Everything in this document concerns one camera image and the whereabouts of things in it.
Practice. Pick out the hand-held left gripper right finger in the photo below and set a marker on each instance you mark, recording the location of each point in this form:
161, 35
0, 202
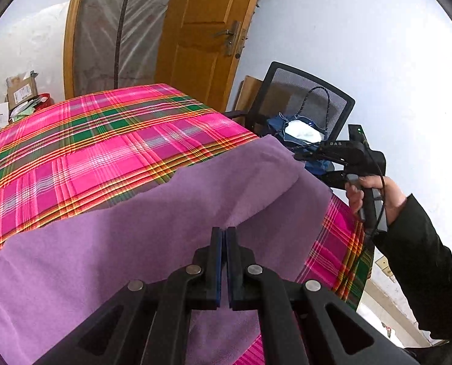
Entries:
229, 266

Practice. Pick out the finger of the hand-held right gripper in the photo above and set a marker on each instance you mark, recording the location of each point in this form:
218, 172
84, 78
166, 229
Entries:
309, 155
334, 180

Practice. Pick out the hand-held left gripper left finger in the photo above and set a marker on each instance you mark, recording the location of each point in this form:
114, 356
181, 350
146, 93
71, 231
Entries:
219, 266

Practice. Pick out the purple fleece garment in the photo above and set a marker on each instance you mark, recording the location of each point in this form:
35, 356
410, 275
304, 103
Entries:
134, 235

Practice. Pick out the person's right forearm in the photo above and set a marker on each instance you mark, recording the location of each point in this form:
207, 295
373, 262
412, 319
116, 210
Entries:
420, 258

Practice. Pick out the person's right hand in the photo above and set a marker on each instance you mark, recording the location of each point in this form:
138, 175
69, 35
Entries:
391, 197

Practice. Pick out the white crumpled cloth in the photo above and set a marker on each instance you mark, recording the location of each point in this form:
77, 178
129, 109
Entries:
302, 131

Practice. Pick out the blue fabric bag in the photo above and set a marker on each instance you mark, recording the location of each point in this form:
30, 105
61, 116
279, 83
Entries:
277, 125

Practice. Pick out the black mesh office chair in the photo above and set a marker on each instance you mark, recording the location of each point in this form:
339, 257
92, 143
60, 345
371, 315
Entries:
287, 87

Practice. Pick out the brown cardboard sheet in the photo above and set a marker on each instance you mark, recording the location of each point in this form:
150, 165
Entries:
248, 95

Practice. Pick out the wooden door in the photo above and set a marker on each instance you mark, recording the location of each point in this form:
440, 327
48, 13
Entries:
203, 26

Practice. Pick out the pink plaid blanket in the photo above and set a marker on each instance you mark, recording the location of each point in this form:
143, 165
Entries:
96, 140

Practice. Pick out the plastic-covered doorway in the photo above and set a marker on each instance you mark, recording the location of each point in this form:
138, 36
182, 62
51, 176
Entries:
104, 34

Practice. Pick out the small white box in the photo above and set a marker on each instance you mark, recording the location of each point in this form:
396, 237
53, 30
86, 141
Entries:
1, 118

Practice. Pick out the cardboard box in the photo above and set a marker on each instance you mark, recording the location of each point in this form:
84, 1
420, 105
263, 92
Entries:
20, 91

